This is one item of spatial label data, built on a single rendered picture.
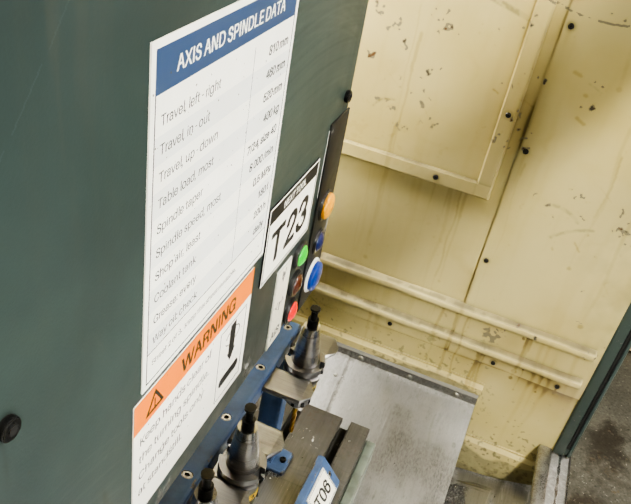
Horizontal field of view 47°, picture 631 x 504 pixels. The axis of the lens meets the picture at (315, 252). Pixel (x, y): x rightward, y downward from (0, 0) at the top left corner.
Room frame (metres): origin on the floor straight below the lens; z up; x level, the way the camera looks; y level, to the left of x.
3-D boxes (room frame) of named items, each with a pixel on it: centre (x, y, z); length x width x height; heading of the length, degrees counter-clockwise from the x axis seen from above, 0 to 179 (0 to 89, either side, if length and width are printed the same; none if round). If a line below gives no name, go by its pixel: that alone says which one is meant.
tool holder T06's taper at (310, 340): (0.82, -0.02, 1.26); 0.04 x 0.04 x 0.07
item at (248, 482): (0.61, 0.04, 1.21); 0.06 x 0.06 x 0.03
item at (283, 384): (0.77, 0.00, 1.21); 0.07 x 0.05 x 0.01; 75
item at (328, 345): (0.87, -0.03, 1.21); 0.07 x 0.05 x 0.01; 75
